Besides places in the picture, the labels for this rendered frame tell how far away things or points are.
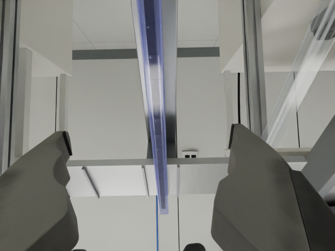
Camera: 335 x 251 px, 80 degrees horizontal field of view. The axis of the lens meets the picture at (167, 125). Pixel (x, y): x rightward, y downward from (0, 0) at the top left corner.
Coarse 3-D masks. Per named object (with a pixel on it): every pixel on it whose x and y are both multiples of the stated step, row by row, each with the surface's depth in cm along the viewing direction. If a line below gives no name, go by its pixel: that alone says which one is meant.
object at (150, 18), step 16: (144, 0) 11; (160, 0) 11; (144, 16) 12; (160, 16) 12; (144, 32) 12; (160, 32) 12; (144, 48) 13; (160, 48) 13; (144, 64) 14; (160, 64) 14; (160, 80) 15; (160, 96) 16; (160, 112) 17; (160, 128) 18; (160, 144) 19; (160, 160) 21; (160, 176) 23; (160, 192) 25; (160, 208) 28
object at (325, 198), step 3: (333, 189) 38; (330, 192) 39; (333, 192) 39; (327, 195) 39; (330, 195) 39; (333, 195) 39; (324, 198) 40; (327, 198) 40; (330, 198) 40; (333, 198) 40; (327, 201) 41; (330, 201) 41; (333, 201) 41; (330, 204) 42; (333, 204) 42
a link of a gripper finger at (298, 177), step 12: (300, 180) 7; (300, 192) 7; (312, 192) 7; (300, 204) 7; (312, 204) 6; (324, 204) 6; (312, 216) 6; (324, 216) 6; (312, 228) 6; (324, 228) 6; (312, 240) 5; (324, 240) 5
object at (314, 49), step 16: (320, 0) 12; (320, 16) 12; (320, 32) 12; (304, 48) 14; (320, 48) 13; (304, 64) 14; (320, 64) 14; (288, 80) 16; (304, 80) 15; (288, 96) 16; (304, 96) 16; (272, 112) 18; (288, 112) 17; (272, 128) 18; (272, 144) 19
